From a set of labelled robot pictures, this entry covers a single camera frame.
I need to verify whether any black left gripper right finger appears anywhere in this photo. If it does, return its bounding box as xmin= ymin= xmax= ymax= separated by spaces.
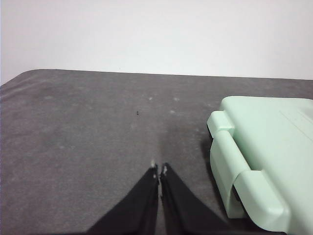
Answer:
xmin=159 ymin=163 xmax=233 ymax=235

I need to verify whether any mint green breakfast maker base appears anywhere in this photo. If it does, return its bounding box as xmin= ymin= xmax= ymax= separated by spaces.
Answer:
xmin=209 ymin=132 xmax=247 ymax=218

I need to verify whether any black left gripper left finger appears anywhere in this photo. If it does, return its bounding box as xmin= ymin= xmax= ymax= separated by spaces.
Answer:
xmin=85 ymin=161 xmax=159 ymax=235

